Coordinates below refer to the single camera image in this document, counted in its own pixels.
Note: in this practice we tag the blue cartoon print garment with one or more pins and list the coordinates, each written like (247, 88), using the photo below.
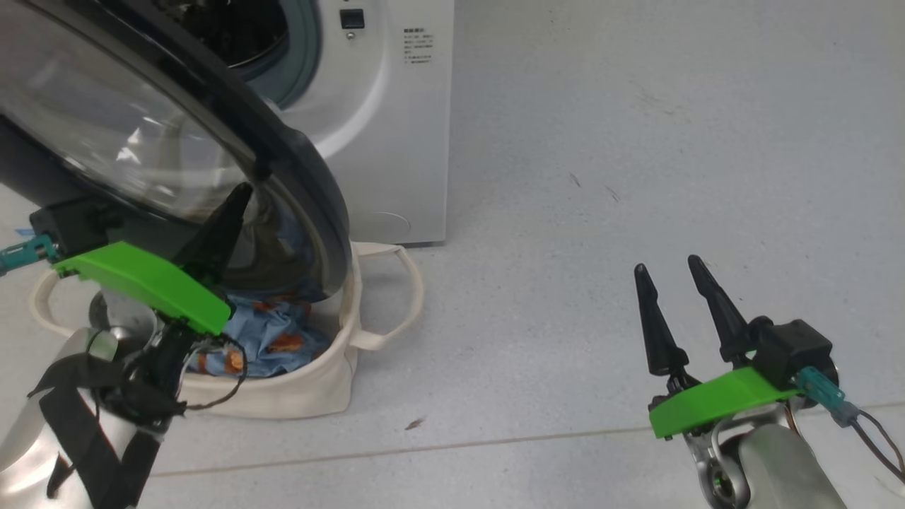
(269, 332)

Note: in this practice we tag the teal right camera connector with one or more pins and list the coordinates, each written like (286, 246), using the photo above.
(824, 396)

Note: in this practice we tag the white washing machine body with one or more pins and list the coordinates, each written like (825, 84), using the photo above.
(410, 141)

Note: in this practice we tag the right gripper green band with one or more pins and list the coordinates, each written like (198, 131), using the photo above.
(714, 403)

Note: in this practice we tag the teal left camera connector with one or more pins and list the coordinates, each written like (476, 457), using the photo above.
(25, 256)

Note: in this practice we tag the steel perforated washer drum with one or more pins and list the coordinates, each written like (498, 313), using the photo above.
(233, 28)

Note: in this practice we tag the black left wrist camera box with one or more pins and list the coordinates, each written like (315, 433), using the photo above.
(74, 226)

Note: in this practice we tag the black door latch socket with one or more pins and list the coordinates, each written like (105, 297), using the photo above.
(352, 18)

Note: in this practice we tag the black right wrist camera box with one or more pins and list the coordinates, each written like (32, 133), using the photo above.
(792, 350)

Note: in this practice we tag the teal camera connector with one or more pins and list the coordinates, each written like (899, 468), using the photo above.
(824, 396)
(25, 256)

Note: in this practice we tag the grey rubber door gasket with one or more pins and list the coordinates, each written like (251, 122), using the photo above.
(300, 49)

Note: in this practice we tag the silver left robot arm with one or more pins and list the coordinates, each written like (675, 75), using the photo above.
(42, 438)

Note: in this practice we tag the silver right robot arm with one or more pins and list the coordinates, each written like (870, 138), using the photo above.
(771, 466)

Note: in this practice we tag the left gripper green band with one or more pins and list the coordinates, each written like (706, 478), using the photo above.
(141, 279)

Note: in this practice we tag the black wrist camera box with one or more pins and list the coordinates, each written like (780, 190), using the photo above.
(74, 226)
(792, 350)

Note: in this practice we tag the black round glass washer door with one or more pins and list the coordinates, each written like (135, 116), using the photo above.
(304, 162)

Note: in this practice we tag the cream canvas laundry basket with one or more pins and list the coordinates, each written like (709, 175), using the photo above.
(311, 389)

